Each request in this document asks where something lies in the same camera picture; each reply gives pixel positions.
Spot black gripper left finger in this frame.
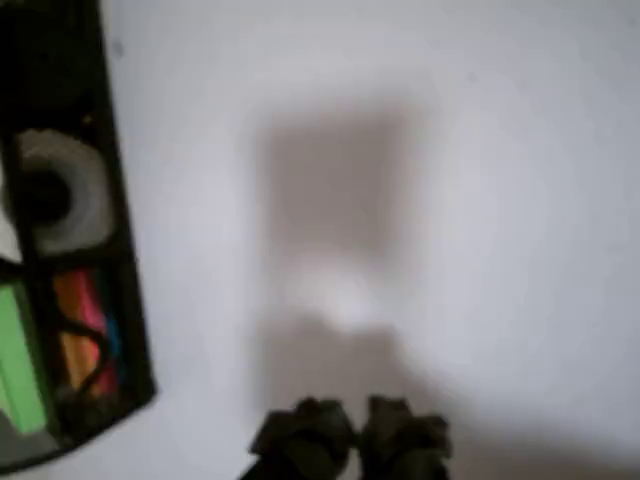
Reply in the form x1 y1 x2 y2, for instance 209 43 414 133
243 397 357 480

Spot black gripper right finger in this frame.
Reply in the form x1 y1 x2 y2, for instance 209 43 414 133
358 394 452 480

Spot black mesh desk organizer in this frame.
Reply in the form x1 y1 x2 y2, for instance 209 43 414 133
0 0 158 477

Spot coloured sticky flags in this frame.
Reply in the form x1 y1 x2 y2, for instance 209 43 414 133
53 269 122 397

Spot green sticky note pad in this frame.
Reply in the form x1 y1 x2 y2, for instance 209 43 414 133
0 278 49 434

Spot grey tape roll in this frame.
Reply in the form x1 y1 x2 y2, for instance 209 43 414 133
16 128 114 258

